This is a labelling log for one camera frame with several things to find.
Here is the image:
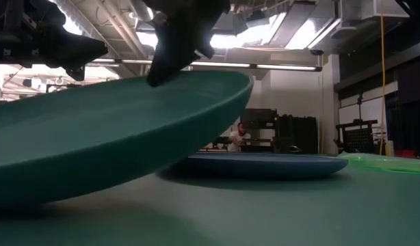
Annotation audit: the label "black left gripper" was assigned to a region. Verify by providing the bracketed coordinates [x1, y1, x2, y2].
[0, 0, 109, 81]

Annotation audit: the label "teal plastic plate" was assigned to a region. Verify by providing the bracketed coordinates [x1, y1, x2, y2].
[0, 70, 254, 208]

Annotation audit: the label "long ceiling tube light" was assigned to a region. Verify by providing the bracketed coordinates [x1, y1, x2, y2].
[90, 57, 323, 72]

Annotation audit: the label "black storage cabinet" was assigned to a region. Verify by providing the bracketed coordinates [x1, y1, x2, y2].
[239, 108, 278, 154]

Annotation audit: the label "person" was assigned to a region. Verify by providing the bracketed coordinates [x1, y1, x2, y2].
[226, 122, 252, 153]

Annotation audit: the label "black stacked crates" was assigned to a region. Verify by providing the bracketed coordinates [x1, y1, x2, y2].
[276, 115, 319, 154]

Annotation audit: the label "blue plastic plate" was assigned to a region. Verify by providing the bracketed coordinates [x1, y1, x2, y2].
[155, 152, 350, 180]

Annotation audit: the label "black stand pole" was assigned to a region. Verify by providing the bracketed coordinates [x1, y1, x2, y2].
[356, 92, 365, 121]

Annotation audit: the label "black perforated cart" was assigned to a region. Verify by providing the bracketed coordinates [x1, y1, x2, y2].
[334, 119, 388, 154]

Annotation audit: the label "transparent green plastic plate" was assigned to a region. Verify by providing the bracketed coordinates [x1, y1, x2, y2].
[336, 152, 420, 175]

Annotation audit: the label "red box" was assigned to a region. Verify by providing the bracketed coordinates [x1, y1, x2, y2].
[394, 149, 417, 159]

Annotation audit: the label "yellow hanging cable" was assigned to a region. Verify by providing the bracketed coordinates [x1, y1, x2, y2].
[378, 0, 386, 156]

